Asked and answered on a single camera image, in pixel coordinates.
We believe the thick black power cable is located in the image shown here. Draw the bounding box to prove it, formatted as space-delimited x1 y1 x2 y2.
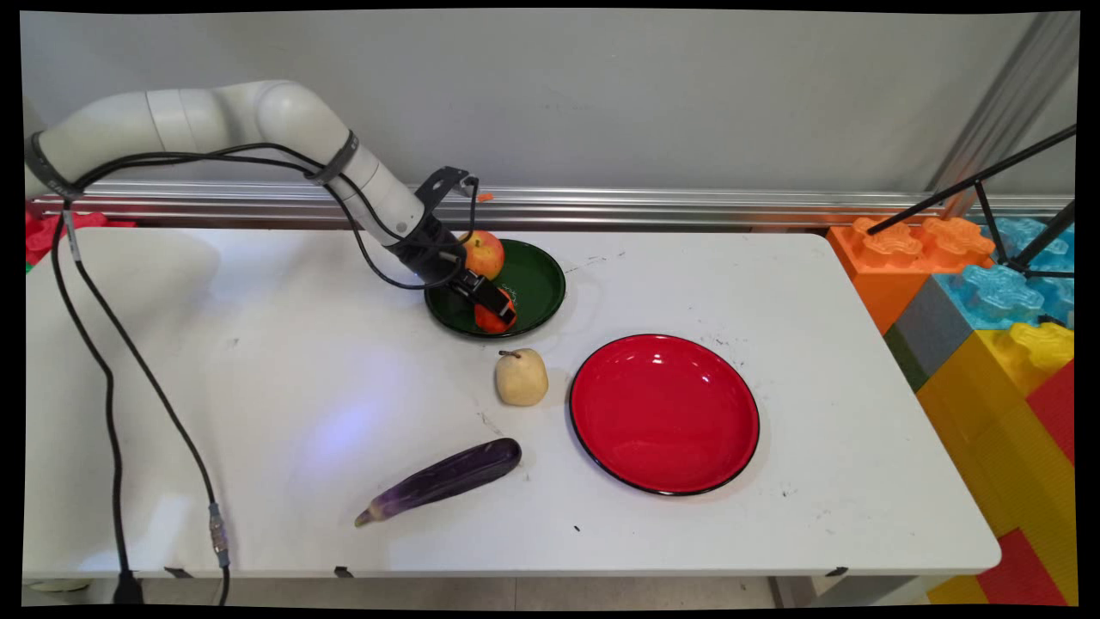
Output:
50 193 145 606

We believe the dark green plate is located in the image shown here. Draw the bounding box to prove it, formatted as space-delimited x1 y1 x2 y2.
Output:
425 238 567 340

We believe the red foam block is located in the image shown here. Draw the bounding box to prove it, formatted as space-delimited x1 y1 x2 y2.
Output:
1025 359 1077 467

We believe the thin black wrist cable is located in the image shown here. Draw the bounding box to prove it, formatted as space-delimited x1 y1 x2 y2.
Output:
77 142 469 291

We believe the black tripod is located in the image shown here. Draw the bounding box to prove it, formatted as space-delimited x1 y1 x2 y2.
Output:
866 125 1078 279

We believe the dark purple eggplant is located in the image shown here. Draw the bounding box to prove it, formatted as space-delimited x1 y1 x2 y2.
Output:
354 438 523 529

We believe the slanted aluminium profile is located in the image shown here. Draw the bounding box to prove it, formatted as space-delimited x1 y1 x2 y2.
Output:
930 12 1079 218

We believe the orange foam block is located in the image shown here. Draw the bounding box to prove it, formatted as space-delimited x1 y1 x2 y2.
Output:
827 216 996 334

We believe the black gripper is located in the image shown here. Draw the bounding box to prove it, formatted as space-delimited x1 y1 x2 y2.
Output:
385 213 518 326

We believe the red and yellow apple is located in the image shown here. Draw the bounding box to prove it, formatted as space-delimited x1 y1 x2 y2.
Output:
458 229 506 282

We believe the light blue foam block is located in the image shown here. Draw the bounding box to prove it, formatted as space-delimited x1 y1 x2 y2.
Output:
932 217 1076 333

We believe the black cable with metal connector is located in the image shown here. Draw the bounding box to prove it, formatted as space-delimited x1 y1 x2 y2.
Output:
64 206 233 606

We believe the grey foam block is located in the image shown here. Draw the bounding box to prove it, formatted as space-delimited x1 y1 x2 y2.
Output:
883 275 975 394

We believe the pale yellow pear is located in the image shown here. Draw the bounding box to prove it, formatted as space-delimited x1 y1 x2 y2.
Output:
495 347 550 408

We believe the red plastic toy piece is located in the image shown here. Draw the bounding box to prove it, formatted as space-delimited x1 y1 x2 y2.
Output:
26 210 137 266

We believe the orange round fruit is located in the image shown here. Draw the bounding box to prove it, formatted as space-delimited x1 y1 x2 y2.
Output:
474 291 519 335

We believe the red plate with black rim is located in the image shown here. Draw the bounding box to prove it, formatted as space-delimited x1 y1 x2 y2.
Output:
569 334 761 498

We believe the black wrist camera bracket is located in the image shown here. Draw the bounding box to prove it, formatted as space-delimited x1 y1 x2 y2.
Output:
414 166 479 214

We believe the horizontal aluminium rail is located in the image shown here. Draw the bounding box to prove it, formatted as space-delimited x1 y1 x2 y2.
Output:
27 181 1075 231

